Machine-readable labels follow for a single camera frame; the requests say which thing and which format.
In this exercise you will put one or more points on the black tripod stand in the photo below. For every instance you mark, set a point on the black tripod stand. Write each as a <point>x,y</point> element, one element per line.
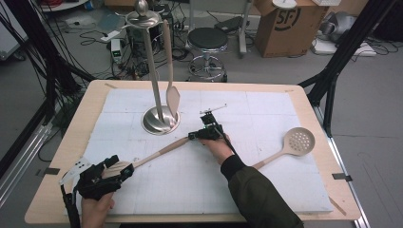
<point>53,72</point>
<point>351,47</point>

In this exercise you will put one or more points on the white round lid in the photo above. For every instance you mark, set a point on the white round lid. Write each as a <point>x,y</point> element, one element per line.
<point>284,3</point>

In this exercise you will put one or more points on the white board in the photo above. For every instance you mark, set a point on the white board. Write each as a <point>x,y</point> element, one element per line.
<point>323,47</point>

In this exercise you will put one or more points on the black tape strip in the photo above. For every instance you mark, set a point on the black tape strip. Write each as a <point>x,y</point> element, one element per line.
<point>50,171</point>
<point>341,176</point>

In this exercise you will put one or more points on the white grid mat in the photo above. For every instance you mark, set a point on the white grid mat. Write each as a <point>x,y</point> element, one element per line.
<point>177,190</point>

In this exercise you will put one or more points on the brown cardboard box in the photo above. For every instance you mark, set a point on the brown cardboard box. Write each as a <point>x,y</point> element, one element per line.
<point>285,41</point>

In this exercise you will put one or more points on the beige slotted spatula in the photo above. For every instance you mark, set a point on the beige slotted spatula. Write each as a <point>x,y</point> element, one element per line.
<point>158,153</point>

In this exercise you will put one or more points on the metal utensil stand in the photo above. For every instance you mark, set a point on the metal utensil stand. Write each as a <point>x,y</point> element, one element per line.
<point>152,125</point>

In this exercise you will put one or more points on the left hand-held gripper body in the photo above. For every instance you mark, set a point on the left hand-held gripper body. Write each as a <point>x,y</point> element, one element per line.
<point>92,185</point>

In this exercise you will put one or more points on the beige solid spatula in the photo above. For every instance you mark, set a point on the beige solid spatula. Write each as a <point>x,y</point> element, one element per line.
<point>172,98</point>

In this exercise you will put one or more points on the white cabinet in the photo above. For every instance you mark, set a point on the white cabinet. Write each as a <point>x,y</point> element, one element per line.
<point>9,41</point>

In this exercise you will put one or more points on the person's right hand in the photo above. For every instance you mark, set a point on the person's right hand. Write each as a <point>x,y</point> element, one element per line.
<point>220,150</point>

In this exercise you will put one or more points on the black round stool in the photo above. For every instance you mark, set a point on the black round stool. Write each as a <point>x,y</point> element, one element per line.
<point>207,38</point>

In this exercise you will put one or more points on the aluminium rail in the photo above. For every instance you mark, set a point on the aluminium rail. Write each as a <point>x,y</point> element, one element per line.
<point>362,221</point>
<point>22,164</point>

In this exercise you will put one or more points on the black flat case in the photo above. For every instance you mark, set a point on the black flat case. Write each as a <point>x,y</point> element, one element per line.
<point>229,23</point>

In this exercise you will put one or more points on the white keyboard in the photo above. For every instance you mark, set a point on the white keyboard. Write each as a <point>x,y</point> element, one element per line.
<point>326,2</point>

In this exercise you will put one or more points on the grey metal post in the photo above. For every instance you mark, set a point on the grey metal post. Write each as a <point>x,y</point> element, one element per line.
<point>243,31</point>

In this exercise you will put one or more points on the beige perforated skimmer spoon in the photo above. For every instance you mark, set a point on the beige perforated skimmer spoon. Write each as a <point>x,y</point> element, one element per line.
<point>269,161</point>

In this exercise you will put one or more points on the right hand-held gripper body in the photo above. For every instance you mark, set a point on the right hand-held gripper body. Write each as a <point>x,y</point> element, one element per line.
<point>214,133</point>

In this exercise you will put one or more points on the person's left hand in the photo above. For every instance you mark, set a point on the person's left hand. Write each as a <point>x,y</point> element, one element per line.
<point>95,212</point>

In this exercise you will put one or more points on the grey device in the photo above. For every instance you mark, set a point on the grey device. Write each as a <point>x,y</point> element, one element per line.
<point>339,25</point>

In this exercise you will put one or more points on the white power adapter green light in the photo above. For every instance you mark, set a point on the white power adapter green light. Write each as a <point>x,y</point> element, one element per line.
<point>116,47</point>

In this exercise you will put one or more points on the round white table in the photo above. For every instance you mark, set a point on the round white table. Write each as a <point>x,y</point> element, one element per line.
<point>63,6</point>

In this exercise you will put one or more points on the white power strip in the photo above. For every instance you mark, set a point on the white power strip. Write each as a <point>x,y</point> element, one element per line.
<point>110,36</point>

